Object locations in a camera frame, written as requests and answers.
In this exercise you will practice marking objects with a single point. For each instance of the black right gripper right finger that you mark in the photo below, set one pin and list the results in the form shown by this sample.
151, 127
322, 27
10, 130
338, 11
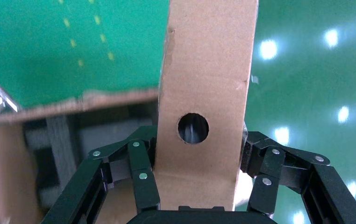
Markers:
326, 185

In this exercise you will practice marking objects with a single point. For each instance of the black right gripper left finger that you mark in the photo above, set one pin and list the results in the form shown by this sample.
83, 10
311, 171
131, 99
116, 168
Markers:
144, 185

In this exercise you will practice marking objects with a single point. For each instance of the small cardboard box with hole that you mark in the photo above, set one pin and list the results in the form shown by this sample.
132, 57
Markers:
209, 61

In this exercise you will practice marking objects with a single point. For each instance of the large open cardboard carton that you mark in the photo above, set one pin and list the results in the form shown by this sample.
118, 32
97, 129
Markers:
4, 160

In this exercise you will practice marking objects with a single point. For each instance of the black foam insert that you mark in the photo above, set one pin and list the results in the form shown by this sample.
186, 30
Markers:
61, 145

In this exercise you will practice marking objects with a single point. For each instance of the large green tablecloth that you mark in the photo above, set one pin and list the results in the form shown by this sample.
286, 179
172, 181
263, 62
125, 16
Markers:
26, 46

